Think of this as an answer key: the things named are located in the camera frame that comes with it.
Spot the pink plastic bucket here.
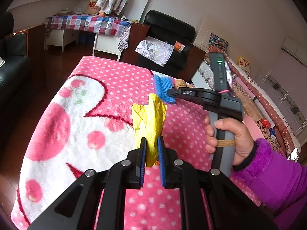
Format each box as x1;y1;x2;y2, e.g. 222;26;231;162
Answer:
243;113;264;140

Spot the white bed headboard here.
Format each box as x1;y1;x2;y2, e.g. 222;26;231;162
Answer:
194;15;260;79

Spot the red polka dot quilt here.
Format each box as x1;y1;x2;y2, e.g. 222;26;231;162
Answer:
223;52;301;154

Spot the left walnut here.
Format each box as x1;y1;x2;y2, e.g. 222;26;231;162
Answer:
173;79;187;89

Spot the blue knitted cloth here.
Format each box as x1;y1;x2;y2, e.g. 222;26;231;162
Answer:
153;75;175;104

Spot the purple fleece right sleeve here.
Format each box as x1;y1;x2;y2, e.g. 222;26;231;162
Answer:
233;138;306;229

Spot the white floral pillow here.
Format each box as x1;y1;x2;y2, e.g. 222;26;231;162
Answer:
135;36;174;67

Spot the bed with white mattress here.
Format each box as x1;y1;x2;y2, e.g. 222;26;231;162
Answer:
191;52;302;159

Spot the pink polka dot blanket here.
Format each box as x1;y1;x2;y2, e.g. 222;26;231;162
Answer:
11;56;211;229

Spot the paper shopping bag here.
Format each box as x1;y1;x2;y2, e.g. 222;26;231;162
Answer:
86;0;100;15

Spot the checkered tablecloth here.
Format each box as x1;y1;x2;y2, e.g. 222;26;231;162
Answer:
45;14;132;51

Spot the red packet on bed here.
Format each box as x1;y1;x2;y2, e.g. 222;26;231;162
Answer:
260;119;271;129

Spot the blue tissue pack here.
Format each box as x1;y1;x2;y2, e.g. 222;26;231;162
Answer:
269;128;277;140

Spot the white desk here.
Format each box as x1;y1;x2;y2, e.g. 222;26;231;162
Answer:
44;28;123;60

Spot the right hand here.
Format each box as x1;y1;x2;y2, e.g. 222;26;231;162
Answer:
205;116;254;166

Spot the brown wooden side cabinet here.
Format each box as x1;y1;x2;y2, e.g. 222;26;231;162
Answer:
120;23;205;81

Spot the yellow wrapper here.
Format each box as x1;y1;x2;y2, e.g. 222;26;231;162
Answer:
132;94;167;167

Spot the yellow floral pillow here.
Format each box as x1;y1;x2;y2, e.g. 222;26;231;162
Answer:
238;56;251;75

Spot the black leather armchair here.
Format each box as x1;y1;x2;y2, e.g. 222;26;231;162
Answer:
135;10;196;77

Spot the black sofa at left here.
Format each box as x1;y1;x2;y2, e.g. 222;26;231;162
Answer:
1;12;32;114

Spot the orange box on armchair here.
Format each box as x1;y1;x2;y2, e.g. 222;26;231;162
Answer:
174;41;185;53

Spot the white wardrobe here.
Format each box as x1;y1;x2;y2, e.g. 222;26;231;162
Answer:
257;37;306;137

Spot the colourful cartoon pillow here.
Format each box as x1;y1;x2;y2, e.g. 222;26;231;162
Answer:
208;33;229;53

